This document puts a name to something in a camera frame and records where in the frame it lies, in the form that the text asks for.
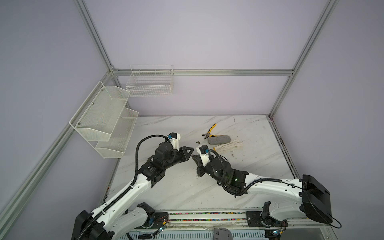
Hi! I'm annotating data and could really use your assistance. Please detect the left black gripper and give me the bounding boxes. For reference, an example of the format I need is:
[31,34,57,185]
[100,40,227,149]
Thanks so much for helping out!
[163,145,194,170]

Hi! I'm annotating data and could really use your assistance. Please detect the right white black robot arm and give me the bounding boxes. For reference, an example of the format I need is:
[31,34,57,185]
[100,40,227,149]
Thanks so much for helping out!
[192,154,333,225]

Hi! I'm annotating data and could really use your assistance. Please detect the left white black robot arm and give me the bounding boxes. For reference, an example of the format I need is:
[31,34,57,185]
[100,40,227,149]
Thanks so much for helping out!
[71,141,194,240]

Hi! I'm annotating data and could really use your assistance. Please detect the yellow black pliers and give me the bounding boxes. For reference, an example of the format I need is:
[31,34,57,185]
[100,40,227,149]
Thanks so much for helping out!
[202,123,217,140]

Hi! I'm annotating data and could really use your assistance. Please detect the grey oval felt case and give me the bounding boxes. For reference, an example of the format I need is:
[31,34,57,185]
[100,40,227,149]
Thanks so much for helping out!
[208,135,231,145]

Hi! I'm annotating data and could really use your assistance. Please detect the white yellow-cuffed work glove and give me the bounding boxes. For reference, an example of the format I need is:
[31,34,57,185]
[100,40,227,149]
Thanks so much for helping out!
[214,140,244,153]

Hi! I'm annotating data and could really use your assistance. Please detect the grey object at front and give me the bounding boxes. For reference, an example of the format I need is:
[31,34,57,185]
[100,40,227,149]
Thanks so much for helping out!
[213,228,233,240]

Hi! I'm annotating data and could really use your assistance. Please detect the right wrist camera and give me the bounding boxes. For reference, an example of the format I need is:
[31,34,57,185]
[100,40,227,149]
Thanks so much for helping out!
[196,145,210,167]

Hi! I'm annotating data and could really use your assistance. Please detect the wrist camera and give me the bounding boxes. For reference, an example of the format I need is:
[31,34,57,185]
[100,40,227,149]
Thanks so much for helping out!
[167,133,181,150]
[196,145,210,167]

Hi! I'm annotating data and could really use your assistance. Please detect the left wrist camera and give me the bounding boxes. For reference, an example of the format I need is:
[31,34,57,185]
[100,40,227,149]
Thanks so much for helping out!
[167,133,181,150]

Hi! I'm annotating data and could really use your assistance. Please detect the front aluminium rail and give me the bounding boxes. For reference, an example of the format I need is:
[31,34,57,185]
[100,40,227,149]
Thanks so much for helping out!
[78,207,339,240]

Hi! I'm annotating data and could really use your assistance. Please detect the left black corrugated cable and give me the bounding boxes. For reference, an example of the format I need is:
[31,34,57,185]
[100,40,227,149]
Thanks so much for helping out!
[74,134,170,240]

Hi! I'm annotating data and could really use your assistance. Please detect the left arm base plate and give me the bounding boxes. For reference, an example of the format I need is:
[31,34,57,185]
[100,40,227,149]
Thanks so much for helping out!
[148,212,169,229]

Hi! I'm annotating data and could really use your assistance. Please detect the white wire basket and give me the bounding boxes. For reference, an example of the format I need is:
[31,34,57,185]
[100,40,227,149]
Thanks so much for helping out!
[126,65,174,97]

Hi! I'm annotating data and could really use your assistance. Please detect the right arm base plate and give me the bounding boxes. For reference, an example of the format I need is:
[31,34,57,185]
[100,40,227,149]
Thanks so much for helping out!
[246,211,288,229]

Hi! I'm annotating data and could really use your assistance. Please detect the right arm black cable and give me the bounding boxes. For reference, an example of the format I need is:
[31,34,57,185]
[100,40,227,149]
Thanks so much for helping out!
[208,149,343,230]

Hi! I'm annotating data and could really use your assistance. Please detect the aluminium frame structure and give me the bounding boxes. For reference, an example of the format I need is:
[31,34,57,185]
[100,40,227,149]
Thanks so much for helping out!
[1,1,338,240]

